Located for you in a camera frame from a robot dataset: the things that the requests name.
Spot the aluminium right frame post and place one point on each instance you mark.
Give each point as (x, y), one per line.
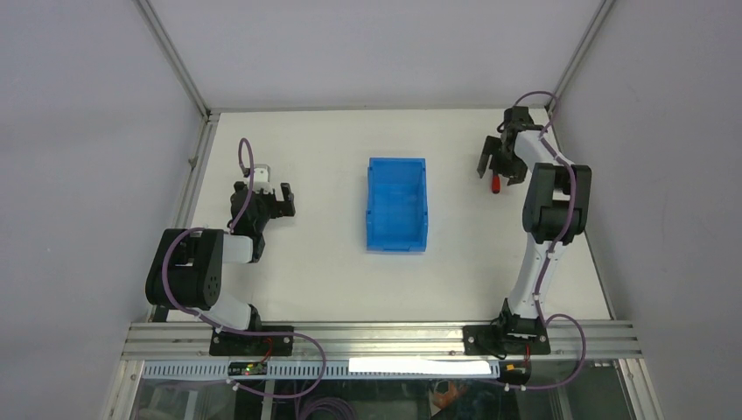
(598, 19)

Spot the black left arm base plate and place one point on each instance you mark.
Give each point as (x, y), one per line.
(251, 341)

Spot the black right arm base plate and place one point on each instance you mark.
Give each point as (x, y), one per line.
(496, 341)

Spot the blue plastic bin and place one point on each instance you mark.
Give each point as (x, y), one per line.
(397, 214)

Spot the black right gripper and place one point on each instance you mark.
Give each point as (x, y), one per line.
(502, 156)

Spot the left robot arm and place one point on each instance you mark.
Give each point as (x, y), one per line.
(187, 268)

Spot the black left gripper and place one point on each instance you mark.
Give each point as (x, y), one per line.
(269, 206)

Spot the orange object under table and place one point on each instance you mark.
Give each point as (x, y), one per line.
(446, 392)

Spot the red handled screwdriver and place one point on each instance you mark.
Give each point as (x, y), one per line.
(496, 184)

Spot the white slotted cable duct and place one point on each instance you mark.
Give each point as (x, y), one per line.
(352, 369)

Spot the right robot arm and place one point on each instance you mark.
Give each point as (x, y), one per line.
(554, 213)

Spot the aluminium left frame post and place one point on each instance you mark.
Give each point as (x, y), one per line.
(171, 54)

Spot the aluminium frame post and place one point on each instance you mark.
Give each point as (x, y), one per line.
(171, 54)
(598, 19)

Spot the aluminium front rail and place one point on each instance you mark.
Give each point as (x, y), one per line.
(602, 340)

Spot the small green circuit board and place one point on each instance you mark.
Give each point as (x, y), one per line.
(243, 368)

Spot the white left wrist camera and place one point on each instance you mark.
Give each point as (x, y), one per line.
(259, 178)

